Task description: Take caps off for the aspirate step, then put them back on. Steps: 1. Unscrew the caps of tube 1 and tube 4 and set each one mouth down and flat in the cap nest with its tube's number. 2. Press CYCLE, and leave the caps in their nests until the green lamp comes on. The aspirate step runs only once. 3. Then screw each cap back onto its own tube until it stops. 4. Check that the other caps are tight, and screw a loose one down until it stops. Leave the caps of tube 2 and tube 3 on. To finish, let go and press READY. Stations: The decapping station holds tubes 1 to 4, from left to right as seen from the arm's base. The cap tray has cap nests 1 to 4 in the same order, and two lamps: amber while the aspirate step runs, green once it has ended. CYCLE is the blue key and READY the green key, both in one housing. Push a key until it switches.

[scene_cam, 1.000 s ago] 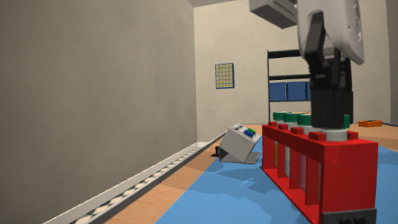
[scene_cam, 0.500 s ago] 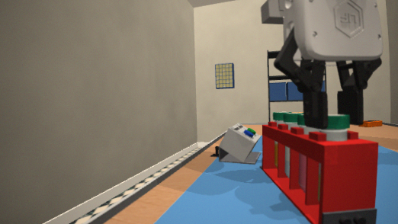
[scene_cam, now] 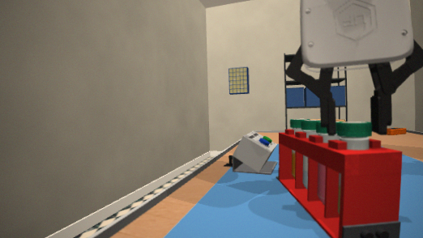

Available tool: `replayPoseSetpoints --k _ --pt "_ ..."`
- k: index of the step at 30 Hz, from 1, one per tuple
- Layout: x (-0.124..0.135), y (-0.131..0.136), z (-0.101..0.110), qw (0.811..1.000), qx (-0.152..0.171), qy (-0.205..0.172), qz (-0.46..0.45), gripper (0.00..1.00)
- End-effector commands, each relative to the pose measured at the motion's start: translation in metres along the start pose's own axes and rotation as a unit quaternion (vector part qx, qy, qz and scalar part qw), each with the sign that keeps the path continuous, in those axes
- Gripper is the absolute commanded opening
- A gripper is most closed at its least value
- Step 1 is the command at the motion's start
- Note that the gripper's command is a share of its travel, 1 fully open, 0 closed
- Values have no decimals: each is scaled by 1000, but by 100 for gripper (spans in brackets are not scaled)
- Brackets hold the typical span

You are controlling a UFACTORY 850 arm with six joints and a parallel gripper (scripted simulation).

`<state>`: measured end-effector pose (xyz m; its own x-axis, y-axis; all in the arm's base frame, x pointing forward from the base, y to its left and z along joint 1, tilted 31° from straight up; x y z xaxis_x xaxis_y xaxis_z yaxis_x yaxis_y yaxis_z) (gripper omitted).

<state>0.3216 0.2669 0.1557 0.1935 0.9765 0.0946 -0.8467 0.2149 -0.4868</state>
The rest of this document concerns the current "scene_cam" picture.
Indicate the green screw cap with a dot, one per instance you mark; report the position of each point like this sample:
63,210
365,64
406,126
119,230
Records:
308,124
296,123
354,129
319,129

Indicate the grey button housing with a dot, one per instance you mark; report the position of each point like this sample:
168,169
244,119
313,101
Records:
251,153

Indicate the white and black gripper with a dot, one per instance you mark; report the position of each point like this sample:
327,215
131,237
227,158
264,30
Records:
339,34

